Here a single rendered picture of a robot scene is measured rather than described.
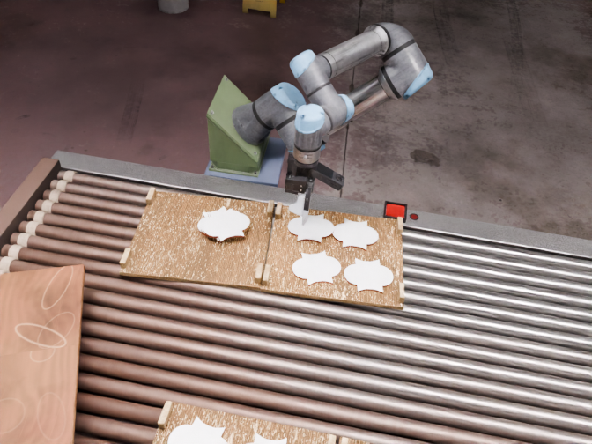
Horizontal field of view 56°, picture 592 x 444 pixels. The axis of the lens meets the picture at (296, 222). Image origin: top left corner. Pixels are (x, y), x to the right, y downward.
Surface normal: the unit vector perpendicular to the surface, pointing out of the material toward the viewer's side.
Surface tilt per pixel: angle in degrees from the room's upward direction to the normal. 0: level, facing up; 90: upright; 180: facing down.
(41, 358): 0
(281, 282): 0
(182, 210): 0
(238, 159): 90
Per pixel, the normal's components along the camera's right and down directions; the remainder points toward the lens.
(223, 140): -0.15, 0.70
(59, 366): 0.06, -0.69
